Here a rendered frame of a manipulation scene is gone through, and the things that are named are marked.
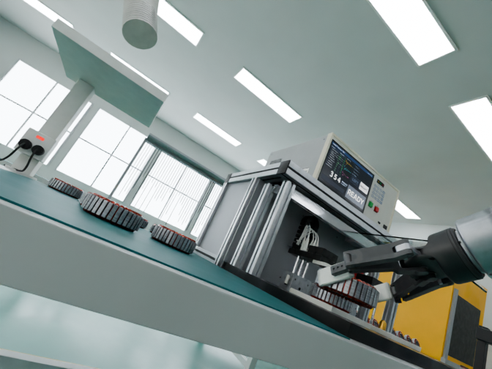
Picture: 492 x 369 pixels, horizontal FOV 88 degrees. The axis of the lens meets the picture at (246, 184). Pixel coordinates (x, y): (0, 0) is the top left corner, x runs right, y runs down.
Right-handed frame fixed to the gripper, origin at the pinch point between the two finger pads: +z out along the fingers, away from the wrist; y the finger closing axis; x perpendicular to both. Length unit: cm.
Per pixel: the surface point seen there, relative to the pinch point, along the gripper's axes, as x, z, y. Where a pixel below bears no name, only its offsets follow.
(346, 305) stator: 2.8, 10.1, 14.3
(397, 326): 107, 160, 362
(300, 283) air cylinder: 12.2, 24.9, 14.6
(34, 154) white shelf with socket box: 39, 66, -71
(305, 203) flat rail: 29.6, 11.7, 3.7
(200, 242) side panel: 31, 59, -6
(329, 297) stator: 4.2, 12.3, 11.1
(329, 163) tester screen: 47.6, 5.2, 9.8
